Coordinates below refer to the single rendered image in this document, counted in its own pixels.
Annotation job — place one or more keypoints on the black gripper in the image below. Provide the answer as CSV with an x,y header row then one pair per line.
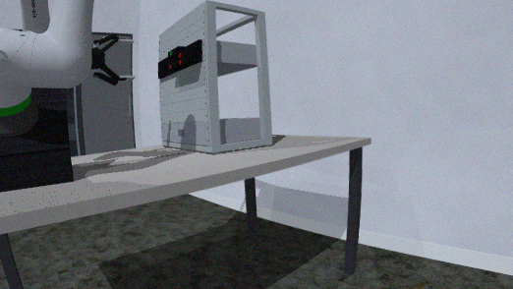
x,y
98,59

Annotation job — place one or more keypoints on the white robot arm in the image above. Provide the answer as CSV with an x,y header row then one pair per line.
x,y
48,53

